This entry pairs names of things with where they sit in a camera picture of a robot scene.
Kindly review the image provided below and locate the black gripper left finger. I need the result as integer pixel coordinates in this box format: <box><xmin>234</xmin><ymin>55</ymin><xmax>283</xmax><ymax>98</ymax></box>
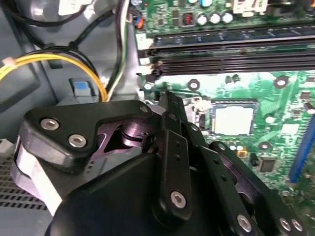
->
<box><xmin>19</xmin><ymin>90</ymin><xmax>194</xmax><ymax>221</ymax></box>

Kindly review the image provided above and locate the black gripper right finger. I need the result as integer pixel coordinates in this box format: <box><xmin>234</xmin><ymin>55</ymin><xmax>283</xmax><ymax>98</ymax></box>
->
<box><xmin>175</xmin><ymin>97</ymin><xmax>308</xmax><ymax>236</ymax></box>

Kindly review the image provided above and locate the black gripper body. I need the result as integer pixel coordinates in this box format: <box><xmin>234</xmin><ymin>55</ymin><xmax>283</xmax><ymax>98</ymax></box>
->
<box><xmin>45</xmin><ymin>153</ymin><xmax>237</xmax><ymax>236</ymax></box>

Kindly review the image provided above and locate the silver CPU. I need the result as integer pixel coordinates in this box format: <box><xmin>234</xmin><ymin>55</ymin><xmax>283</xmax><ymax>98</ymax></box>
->
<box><xmin>213</xmin><ymin>102</ymin><xmax>256</xmax><ymax>136</ymax></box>

